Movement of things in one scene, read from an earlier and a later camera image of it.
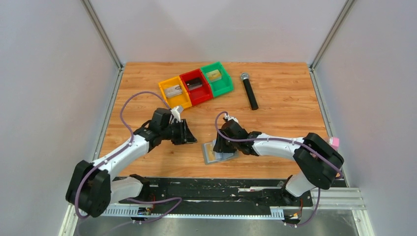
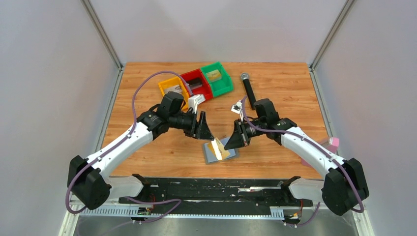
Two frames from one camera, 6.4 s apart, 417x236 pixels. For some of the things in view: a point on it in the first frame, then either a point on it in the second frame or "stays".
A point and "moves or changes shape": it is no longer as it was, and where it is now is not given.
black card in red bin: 194,83 stays
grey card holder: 211,156 stays
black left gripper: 186,135 → 203,132
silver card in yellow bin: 173,90 stays
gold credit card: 211,156 moves or changes shape
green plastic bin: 221,81 stays
